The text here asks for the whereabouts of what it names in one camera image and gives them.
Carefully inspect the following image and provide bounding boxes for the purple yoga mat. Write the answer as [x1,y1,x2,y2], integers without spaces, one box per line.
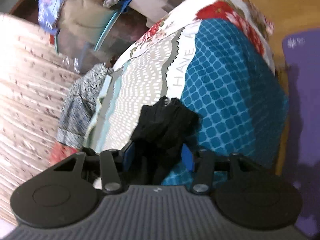
[282,29,319,239]

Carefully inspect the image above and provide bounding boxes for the blue white patterned blanket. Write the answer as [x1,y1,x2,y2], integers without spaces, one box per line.
[56,63,113,149]

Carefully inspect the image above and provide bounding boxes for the translucent teal storage box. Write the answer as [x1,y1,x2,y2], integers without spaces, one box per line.
[53,0,153,74]

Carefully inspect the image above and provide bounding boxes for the floral beige curtain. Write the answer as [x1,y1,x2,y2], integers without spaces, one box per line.
[1,14,78,224]

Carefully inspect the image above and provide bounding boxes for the red floral quilt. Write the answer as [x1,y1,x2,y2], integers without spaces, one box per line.
[49,141,78,165]

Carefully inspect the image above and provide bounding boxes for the black pants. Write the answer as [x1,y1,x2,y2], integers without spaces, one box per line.
[127,96,200,185]

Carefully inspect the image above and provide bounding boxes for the blue printed cloth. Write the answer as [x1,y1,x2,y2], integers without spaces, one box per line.
[38,0,65,35]

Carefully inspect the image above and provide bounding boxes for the chevron patterned bedsheet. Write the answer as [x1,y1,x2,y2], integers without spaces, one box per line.
[82,0,290,186]

